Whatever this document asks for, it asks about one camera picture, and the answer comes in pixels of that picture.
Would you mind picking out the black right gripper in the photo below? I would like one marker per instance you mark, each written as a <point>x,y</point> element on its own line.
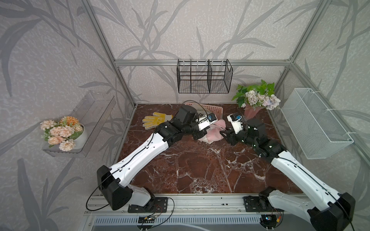
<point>231,135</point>

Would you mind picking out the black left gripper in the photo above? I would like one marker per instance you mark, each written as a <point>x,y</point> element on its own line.
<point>200,134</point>

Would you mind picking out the pink baseball cap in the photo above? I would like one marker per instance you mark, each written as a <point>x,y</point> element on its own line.
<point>213,133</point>

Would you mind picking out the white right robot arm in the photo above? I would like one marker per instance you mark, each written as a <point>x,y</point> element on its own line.
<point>326,209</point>

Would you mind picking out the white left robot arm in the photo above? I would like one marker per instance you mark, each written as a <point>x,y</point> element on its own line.
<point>114,182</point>

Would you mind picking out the pink perforated plastic basket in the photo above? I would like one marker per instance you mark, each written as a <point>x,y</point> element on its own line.
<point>217,110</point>

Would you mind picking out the yellow white work glove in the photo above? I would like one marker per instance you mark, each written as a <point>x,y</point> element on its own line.
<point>150,122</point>

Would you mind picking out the artificial flower bouquet green leaves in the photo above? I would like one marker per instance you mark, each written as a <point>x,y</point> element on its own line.
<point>259,95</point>

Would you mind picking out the aluminium back crossbar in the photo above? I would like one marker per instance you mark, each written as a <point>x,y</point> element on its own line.
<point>194,62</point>

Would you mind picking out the white pot peach flowers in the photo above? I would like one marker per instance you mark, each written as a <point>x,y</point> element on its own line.
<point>66,133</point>

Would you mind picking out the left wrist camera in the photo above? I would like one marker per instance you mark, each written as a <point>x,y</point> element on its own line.
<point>207,121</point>

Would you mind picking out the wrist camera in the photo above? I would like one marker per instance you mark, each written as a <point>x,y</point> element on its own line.
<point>207,121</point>
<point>236,121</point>

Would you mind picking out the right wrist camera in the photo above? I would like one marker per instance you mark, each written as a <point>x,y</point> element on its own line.
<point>236,121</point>

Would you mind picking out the black wire wall basket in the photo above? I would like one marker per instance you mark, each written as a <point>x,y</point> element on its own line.
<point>214,78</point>

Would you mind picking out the aluminium front rail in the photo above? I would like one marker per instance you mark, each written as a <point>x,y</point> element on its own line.
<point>183,204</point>

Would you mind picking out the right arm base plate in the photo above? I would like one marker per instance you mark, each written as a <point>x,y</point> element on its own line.
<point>257,204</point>

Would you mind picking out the white mesh wall basket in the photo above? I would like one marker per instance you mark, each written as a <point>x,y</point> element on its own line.
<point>315,127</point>

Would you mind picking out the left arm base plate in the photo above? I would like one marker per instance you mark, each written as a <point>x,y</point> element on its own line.
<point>156,205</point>

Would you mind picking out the aluminium frame corner post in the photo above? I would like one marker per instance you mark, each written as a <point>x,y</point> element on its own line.
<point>314,21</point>

